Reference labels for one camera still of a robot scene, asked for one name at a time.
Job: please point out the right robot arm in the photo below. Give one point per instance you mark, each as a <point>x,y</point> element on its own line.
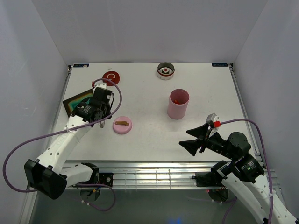
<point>243,175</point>

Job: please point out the right blue label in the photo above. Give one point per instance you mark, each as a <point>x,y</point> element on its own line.
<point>219,64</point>

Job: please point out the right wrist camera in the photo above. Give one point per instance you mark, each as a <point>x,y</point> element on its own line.
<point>213,124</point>

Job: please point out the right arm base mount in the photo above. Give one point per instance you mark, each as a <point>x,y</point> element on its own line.
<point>209,179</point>

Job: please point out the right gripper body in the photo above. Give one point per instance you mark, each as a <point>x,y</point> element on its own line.
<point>217,144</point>

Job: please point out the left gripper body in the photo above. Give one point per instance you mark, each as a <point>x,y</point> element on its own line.
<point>107,111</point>

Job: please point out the pink cylindrical container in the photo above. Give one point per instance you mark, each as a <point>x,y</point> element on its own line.
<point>176,111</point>

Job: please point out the metal bowl with red band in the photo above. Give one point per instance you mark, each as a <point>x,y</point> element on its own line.
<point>165,64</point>

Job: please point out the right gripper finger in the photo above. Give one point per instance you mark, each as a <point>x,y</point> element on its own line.
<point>192,146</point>
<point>199,131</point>

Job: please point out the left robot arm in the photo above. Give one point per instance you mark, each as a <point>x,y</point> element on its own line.
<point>47,174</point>

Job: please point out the metal tongs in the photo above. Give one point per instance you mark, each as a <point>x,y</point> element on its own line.
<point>102,124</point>

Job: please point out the red round lid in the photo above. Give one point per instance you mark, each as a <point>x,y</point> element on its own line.
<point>112,76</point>

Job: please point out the black square food plate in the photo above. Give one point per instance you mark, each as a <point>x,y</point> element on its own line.
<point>71,103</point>

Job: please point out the left blue label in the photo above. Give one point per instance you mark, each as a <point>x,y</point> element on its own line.
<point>81,65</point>

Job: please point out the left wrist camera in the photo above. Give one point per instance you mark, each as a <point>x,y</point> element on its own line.
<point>102,85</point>

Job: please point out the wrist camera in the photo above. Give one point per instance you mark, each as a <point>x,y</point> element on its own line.
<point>213,124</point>
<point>102,85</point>

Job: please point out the blue label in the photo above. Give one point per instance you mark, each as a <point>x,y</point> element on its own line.
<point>81,65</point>
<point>219,64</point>

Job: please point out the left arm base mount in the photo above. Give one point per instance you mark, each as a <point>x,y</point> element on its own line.
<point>105,178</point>

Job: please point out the aluminium frame rail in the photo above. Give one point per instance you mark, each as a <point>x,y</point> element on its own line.
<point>148,175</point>

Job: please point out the pink lid with brown handle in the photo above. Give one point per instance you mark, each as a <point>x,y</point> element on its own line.
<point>122,125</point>

